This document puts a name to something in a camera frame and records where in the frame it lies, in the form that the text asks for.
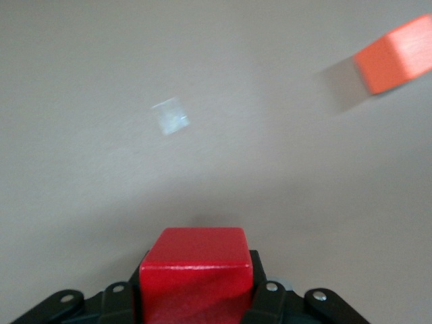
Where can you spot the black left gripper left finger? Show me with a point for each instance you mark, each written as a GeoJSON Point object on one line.
{"type": "Point", "coordinates": [119, 303]}

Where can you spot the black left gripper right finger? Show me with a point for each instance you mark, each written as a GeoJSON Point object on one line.
{"type": "Point", "coordinates": [270, 303]}

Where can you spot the red wooden block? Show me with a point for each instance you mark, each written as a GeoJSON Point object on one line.
{"type": "Point", "coordinates": [195, 263]}

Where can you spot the orange wooden block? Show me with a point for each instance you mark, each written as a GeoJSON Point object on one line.
{"type": "Point", "coordinates": [395, 57]}

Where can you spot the small clear tape patch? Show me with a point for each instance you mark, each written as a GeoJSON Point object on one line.
{"type": "Point", "coordinates": [170, 116]}

